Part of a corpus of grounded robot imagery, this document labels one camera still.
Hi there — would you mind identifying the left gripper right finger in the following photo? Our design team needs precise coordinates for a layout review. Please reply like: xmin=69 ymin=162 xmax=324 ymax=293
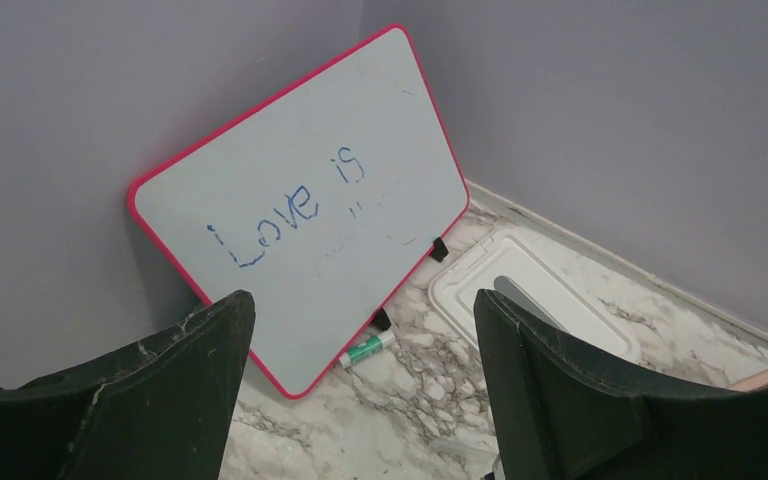
xmin=474 ymin=289 xmax=768 ymax=479

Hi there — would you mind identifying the pink-framed whiteboard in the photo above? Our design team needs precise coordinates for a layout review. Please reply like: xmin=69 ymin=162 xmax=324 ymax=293
xmin=126 ymin=24 xmax=470 ymax=399

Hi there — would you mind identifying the black whiteboard clip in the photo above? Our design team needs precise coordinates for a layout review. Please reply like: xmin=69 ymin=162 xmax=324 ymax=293
xmin=428 ymin=237 xmax=449 ymax=263

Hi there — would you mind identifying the white plastic lid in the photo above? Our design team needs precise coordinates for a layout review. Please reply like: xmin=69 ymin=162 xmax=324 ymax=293
xmin=428 ymin=228 xmax=641 ymax=363

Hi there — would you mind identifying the green whiteboard marker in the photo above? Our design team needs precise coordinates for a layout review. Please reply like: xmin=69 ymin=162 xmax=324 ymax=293
xmin=338 ymin=330 xmax=395 ymax=369

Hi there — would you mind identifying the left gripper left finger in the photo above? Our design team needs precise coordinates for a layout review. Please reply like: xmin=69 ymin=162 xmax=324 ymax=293
xmin=0 ymin=290 xmax=256 ymax=479

